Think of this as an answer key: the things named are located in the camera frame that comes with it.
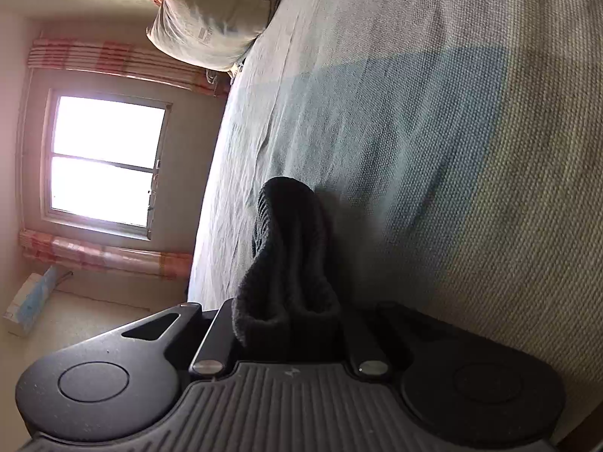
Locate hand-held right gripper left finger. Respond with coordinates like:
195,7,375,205
120,299,246,381

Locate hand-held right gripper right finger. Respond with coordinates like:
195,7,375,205
339,300,465,380

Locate dark grey pants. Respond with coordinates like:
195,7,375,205
231,176,347,363

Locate pink checked curtain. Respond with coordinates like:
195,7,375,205
19,228,194,281
27,38,231,99

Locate white air conditioner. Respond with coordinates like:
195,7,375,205
4,266,62,337

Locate window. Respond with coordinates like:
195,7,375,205
40,89,173,241

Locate bed with patchwork sheet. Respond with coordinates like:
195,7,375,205
188,0,603,443

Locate beige printed pillow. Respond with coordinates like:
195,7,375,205
146,0,276,72

